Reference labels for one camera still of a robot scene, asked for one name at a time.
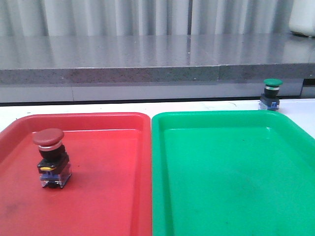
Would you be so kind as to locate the green mushroom push button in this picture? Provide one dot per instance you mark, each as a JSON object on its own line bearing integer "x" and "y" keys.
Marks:
{"x": 269, "y": 99}

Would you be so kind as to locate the red mushroom push button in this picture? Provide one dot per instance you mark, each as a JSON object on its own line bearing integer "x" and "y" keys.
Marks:
{"x": 54, "y": 167}

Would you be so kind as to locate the green plastic tray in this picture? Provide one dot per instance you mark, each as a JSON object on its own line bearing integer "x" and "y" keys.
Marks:
{"x": 232, "y": 173}

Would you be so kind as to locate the red plastic tray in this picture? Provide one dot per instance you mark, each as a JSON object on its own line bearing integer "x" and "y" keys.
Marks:
{"x": 109, "y": 192}

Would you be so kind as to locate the grey stone platform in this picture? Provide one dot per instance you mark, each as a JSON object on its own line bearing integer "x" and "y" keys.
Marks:
{"x": 74, "y": 69}

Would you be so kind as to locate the white container in background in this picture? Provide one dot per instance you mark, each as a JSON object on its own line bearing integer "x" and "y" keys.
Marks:
{"x": 302, "y": 18}

